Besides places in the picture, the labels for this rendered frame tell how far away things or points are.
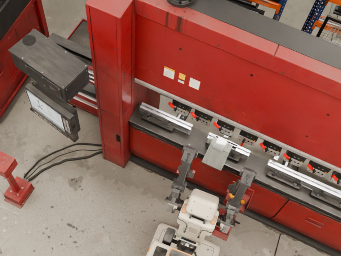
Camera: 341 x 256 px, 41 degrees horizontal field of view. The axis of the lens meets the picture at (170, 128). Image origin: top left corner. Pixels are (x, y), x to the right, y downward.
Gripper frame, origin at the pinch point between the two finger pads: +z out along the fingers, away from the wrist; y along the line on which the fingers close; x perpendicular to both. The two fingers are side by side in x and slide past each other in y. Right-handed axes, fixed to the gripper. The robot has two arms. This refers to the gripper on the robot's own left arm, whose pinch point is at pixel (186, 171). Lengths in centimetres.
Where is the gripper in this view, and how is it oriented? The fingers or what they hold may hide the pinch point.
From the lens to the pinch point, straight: 380.9
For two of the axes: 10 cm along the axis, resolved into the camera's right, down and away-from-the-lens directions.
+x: -3.5, 9.4, -0.3
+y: -9.3, -3.5, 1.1
